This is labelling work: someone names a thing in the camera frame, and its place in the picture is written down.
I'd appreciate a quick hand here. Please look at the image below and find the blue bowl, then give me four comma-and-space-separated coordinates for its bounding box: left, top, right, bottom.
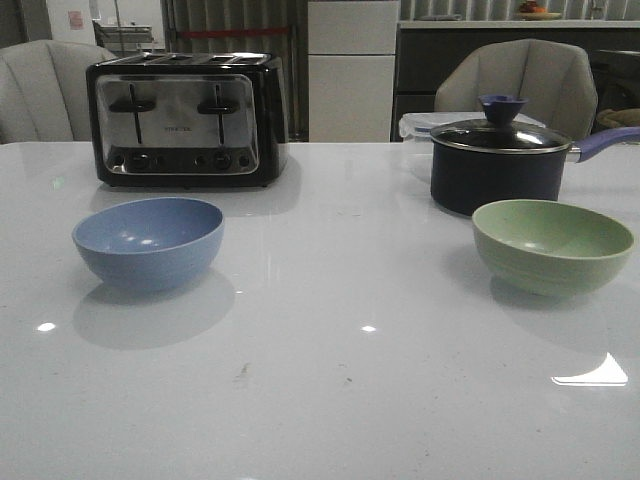
72, 197, 224, 292

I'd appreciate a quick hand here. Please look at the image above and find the green bowl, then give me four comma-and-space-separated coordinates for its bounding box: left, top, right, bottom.
472, 199, 635, 297

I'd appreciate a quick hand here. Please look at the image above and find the clear plastic food container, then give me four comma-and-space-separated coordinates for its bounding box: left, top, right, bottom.
399, 112, 554, 152

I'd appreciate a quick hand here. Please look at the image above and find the dark blue saucepan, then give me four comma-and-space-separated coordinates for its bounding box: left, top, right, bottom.
430, 127, 639, 216

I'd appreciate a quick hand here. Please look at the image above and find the black and chrome toaster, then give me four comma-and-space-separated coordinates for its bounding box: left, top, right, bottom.
86, 52, 288, 188

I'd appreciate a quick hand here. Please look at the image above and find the white cabinet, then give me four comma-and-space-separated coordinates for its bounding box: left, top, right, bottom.
308, 1, 400, 143

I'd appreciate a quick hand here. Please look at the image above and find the glass pot lid blue knob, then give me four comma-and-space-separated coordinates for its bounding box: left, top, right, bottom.
430, 94, 571, 153

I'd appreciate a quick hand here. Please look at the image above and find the grey chair right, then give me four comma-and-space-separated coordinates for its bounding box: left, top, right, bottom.
434, 39, 598, 140

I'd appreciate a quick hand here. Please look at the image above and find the grey chair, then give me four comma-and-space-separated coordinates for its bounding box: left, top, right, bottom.
1, 40, 115, 144
434, 39, 598, 140

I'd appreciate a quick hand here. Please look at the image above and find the fruit bowl on counter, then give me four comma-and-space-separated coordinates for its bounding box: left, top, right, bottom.
515, 0, 562, 21

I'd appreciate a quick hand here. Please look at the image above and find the wicker basket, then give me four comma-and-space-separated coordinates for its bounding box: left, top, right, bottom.
594, 108, 640, 132

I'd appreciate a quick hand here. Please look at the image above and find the grey chair left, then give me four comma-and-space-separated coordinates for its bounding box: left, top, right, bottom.
1, 40, 115, 144

